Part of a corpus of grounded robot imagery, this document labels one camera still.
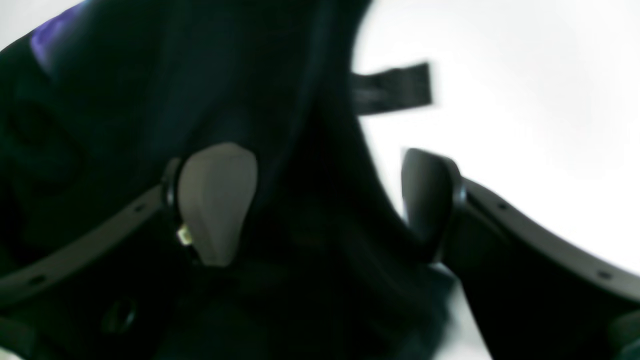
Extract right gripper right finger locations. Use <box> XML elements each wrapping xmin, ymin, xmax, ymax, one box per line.
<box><xmin>401</xmin><ymin>148</ymin><xmax>640</xmax><ymax>360</ymax></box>

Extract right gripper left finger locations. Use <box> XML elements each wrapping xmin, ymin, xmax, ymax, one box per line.
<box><xmin>1</xmin><ymin>142</ymin><xmax>258</xmax><ymax>308</ymax></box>

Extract black T-shirt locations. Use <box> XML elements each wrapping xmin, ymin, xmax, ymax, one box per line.
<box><xmin>1</xmin><ymin>0</ymin><xmax>453</xmax><ymax>360</ymax></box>

